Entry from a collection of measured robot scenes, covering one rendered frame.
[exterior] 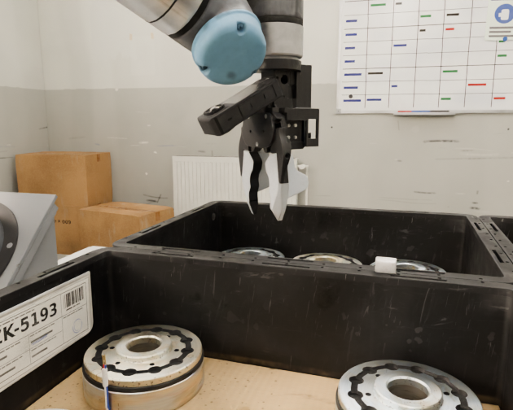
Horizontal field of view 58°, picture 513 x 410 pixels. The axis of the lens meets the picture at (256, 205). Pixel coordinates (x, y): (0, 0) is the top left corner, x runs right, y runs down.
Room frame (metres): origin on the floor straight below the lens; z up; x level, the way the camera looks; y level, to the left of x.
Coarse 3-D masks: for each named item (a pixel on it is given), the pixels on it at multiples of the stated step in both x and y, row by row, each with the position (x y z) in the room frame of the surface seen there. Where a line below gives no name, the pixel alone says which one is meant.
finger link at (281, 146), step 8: (280, 128) 0.60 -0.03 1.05; (280, 136) 0.60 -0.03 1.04; (272, 144) 0.61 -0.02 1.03; (280, 144) 0.60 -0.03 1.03; (288, 144) 0.60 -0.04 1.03; (272, 152) 0.61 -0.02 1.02; (280, 152) 0.60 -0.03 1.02; (288, 152) 0.60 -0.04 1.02; (280, 160) 0.60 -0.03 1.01; (288, 160) 0.60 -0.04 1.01; (280, 168) 0.60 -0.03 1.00; (280, 176) 0.60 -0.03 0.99
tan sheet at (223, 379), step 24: (216, 360) 0.42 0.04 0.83; (72, 384) 0.38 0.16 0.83; (216, 384) 0.38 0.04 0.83; (240, 384) 0.38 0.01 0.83; (264, 384) 0.38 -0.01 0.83; (288, 384) 0.38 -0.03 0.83; (312, 384) 0.38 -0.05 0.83; (336, 384) 0.38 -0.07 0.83; (72, 408) 0.34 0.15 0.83; (192, 408) 0.34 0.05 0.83; (216, 408) 0.34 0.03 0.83; (240, 408) 0.34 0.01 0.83; (264, 408) 0.34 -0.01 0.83; (288, 408) 0.34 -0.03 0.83; (312, 408) 0.34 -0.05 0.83
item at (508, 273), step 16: (208, 208) 0.70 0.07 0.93; (288, 208) 0.71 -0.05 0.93; (304, 208) 0.70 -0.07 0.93; (320, 208) 0.69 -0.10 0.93; (336, 208) 0.69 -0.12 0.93; (352, 208) 0.68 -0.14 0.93; (368, 208) 0.68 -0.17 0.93; (160, 224) 0.58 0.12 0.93; (176, 224) 0.60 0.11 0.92; (480, 224) 0.58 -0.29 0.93; (128, 240) 0.50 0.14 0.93; (480, 240) 0.50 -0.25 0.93; (224, 256) 0.44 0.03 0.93; (240, 256) 0.43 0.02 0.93; (256, 256) 0.43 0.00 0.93; (272, 256) 0.43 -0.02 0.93; (496, 256) 0.47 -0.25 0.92; (400, 272) 0.39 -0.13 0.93; (416, 272) 0.39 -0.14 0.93; (432, 272) 0.39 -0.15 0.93; (512, 272) 0.39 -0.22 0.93
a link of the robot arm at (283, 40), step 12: (264, 24) 0.61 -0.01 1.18; (276, 24) 0.61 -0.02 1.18; (288, 24) 0.61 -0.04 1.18; (264, 36) 0.61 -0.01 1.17; (276, 36) 0.61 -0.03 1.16; (288, 36) 0.61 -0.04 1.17; (300, 36) 0.63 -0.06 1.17; (276, 48) 0.61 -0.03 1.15; (288, 48) 0.61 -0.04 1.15; (300, 48) 0.63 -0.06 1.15
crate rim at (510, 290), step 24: (72, 264) 0.41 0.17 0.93; (216, 264) 0.42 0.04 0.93; (240, 264) 0.41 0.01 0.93; (264, 264) 0.41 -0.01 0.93; (288, 264) 0.41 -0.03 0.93; (24, 288) 0.35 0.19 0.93; (432, 288) 0.36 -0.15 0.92; (456, 288) 0.36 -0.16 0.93; (480, 288) 0.35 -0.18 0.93; (504, 288) 0.35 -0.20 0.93
